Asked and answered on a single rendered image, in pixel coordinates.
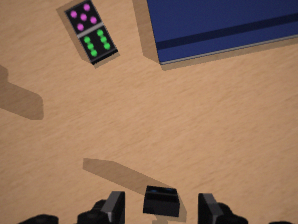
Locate black domino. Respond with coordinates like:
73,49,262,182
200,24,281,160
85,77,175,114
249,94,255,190
65,0,118,64
143,186,180,217

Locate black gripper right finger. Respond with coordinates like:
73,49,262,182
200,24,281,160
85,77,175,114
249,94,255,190
198,193,292,224

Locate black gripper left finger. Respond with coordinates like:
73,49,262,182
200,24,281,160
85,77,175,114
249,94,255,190
18,191,125,224

